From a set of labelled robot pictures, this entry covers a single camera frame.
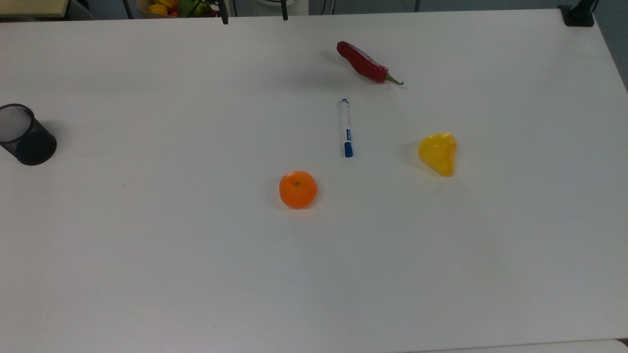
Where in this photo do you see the blue and white marker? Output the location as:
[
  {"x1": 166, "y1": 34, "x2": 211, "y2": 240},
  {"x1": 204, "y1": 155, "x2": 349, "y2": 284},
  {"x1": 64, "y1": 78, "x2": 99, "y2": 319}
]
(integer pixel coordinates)
[{"x1": 339, "y1": 99, "x2": 354, "y2": 158}]

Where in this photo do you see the green toy fruit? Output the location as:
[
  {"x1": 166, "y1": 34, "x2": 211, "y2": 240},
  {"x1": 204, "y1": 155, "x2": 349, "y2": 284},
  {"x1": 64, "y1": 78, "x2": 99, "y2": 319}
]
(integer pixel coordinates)
[{"x1": 178, "y1": 0, "x2": 207, "y2": 18}]

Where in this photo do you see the beige fruit basket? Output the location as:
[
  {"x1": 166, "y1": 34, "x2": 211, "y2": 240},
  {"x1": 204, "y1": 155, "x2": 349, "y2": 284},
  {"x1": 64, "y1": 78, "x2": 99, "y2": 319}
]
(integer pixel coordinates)
[{"x1": 136, "y1": 0, "x2": 220, "y2": 19}]

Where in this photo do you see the red chili pepper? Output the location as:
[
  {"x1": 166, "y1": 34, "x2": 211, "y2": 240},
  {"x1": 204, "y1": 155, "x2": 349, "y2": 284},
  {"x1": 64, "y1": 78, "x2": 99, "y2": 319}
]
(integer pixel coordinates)
[{"x1": 336, "y1": 41, "x2": 404, "y2": 86}]

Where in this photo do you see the orange tangerine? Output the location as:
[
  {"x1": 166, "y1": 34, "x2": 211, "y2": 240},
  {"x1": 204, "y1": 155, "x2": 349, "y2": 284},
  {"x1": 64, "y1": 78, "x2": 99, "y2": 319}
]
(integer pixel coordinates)
[{"x1": 279, "y1": 170, "x2": 318, "y2": 210}]

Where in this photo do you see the light wooden board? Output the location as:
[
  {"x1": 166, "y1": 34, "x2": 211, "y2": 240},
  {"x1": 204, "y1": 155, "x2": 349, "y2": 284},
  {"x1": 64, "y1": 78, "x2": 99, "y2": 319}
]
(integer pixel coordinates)
[{"x1": 0, "y1": 0, "x2": 71, "y2": 19}]

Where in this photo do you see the yellow bell pepper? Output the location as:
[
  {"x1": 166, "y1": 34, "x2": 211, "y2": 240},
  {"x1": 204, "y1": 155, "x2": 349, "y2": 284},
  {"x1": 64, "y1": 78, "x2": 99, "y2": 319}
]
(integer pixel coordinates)
[{"x1": 418, "y1": 131, "x2": 458, "y2": 177}]

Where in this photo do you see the black mesh pen cup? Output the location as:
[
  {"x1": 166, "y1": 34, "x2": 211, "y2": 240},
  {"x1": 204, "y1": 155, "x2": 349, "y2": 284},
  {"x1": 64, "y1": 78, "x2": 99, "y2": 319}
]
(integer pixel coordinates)
[{"x1": 0, "y1": 103, "x2": 57, "y2": 166}]

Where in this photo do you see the black table clamp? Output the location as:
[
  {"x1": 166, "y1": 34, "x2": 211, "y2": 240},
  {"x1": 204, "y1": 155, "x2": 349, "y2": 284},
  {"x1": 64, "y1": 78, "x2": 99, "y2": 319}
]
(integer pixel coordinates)
[{"x1": 558, "y1": 0, "x2": 597, "y2": 27}]

